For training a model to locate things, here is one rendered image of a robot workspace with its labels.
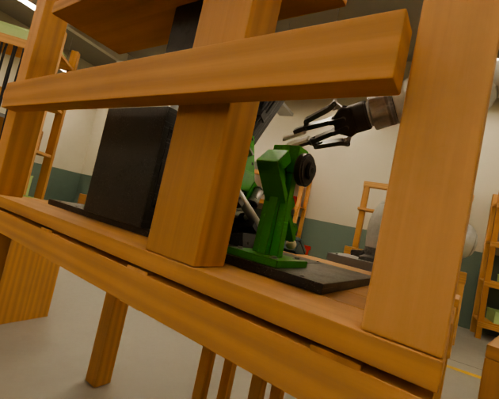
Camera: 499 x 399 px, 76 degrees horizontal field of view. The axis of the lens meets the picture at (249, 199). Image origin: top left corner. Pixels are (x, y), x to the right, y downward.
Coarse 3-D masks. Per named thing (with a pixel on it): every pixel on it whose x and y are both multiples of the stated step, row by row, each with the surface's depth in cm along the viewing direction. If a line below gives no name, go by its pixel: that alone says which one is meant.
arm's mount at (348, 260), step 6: (330, 258) 132; (336, 258) 131; (342, 258) 130; (348, 258) 129; (354, 258) 130; (348, 264) 128; (354, 264) 127; (360, 264) 126; (366, 264) 125; (372, 264) 124; (366, 270) 125
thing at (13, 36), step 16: (0, 32) 279; (16, 32) 287; (0, 48) 275; (16, 48) 278; (0, 64) 274; (64, 64) 316; (0, 96) 274; (64, 112) 331; (0, 128) 285; (48, 144) 325; (32, 160) 286; (48, 160) 325; (32, 176) 320; (48, 176) 328
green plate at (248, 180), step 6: (252, 138) 111; (252, 144) 111; (252, 150) 111; (252, 156) 110; (246, 162) 107; (252, 162) 110; (246, 168) 106; (252, 168) 109; (246, 174) 106; (252, 174) 109; (246, 180) 105; (252, 180) 108; (246, 186) 105
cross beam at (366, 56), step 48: (192, 48) 60; (240, 48) 53; (288, 48) 47; (336, 48) 43; (384, 48) 39; (48, 96) 92; (96, 96) 77; (144, 96) 66; (192, 96) 59; (240, 96) 54; (288, 96) 50; (336, 96) 46
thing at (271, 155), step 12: (264, 156) 69; (276, 156) 68; (288, 156) 69; (264, 168) 69; (276, 168) 67; (264, 180) 71; (276, 180) 69; (264, 192) 73; (276, 192) 71; (288, 228) 75; (288, 240) 78
